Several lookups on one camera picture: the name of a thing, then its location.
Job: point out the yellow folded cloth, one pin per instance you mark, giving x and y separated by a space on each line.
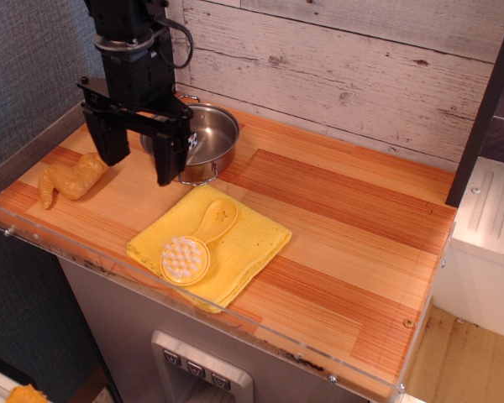
239 255

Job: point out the silver dispenser button panel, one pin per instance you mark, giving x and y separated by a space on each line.
190 374

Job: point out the small stainless steel pot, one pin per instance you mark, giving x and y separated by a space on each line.
212 144

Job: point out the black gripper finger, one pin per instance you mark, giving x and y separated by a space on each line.
109 136
170 153

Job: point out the orange object bottom left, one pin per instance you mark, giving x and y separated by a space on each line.
26 394

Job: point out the yellow rubber chicken wing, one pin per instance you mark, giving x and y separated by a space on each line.
72 182

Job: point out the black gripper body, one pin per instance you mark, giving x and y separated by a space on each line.
139 76

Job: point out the yellow round scrub brush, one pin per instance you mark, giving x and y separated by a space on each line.
185 260

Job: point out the dark right shelf post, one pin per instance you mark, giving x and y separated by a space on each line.
489 102

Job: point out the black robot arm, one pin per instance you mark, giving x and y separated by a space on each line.
129 18

